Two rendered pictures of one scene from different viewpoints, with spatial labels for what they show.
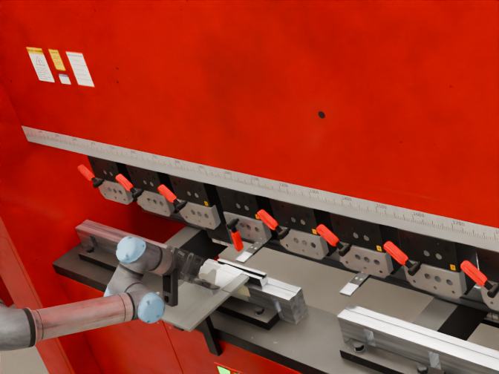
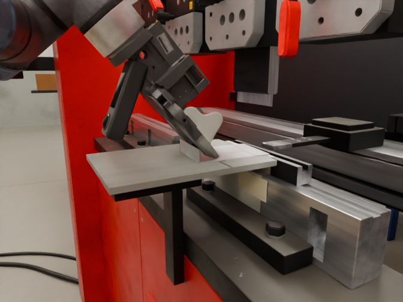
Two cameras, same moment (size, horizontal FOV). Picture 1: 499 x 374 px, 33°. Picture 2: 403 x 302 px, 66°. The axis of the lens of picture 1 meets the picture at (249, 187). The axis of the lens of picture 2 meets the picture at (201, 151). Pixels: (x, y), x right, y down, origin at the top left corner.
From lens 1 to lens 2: 208 cm
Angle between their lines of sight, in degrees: 19
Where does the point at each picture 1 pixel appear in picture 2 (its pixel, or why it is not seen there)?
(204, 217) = (237, 22)
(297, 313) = (363, 264)
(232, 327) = (212, 241)
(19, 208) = (81, 71)
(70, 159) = not seen: hidden behind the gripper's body
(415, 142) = not seen: outside the picture
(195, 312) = (150, 171)
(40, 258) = (84, 127)
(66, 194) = not seen: hidden behind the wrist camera
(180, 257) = (162, 51)
